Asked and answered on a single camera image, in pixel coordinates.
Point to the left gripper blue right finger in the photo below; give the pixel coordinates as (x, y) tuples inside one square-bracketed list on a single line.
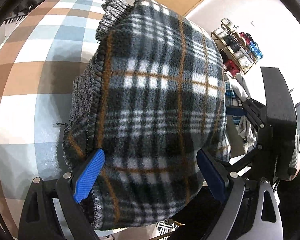
[(249, 209)]

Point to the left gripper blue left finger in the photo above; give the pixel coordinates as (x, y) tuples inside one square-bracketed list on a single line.
[(39, 218)]

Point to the plaid fleece knit-trim jacket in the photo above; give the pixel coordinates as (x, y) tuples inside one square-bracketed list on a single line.
[(151, 97)]

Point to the grey clothes pile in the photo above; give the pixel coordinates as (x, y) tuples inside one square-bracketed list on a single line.
[(236, 95)]

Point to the bamboo shoe rack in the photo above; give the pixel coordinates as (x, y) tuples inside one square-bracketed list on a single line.
[(238, 50)]

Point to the checkered bed sheet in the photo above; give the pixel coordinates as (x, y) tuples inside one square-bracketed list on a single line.
[(38, 64)]

